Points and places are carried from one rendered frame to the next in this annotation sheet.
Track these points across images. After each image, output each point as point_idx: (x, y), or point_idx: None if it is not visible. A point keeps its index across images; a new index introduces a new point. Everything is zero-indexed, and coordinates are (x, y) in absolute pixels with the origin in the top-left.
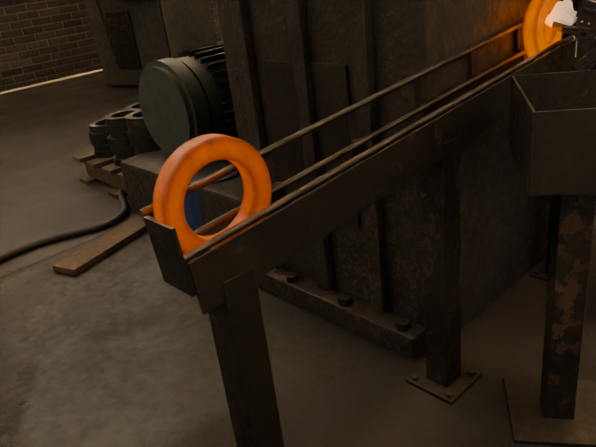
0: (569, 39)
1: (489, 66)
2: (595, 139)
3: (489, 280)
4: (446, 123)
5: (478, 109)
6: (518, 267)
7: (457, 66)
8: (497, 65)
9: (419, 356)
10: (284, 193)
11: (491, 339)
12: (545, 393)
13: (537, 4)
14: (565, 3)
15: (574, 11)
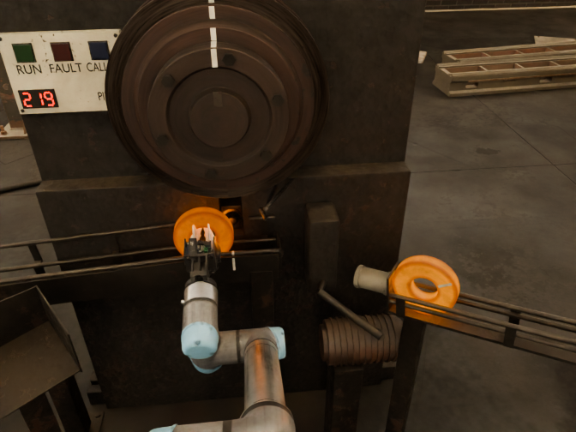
0: (223, 255)
1: (147, 246)
2: None
3: (183, 387)
4: (11, 291)
5: (57, 287)
6: (233, 389)
7: (94, 241)
8: (139, 251)
9: (98, 405)
10: None
11: (144, 428)
12: None
13: (181, 219)
14: (207, 227)
15: (208, 237)
